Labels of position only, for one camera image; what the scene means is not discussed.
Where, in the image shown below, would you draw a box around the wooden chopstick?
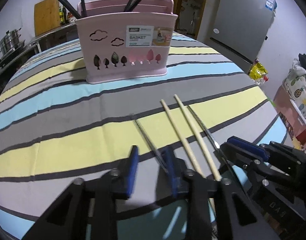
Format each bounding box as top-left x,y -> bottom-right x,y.
161,99 -> 205,178
174,94 -> 222,181

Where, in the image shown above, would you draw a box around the steel kitchen counter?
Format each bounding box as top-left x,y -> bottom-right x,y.
0,23 -> 78,94

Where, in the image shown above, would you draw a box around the yellow snack bag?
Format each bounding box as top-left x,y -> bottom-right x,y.
248,58 -> 268,82

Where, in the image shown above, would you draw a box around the pineapple print fabric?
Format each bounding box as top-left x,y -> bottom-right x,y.
283,59 -> 306,118

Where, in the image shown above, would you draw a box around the striped tablecloth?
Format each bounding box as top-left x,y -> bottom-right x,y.
0,33 -> 292,239

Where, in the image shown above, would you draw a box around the pink plastic utensil basket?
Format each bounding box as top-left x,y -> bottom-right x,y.
75,0 -> 177,84

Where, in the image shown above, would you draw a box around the grey refrigerator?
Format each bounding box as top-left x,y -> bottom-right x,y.
197,0 -> 277,73

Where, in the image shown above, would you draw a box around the dark oil bottles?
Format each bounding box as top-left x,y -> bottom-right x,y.
59,4 -> 67,25

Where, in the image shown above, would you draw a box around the wooden cutting board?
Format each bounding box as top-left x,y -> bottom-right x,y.
34,0 -> 60,36

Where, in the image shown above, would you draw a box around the steel steamer pot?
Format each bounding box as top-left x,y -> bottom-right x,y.
0,28 -> 25,56

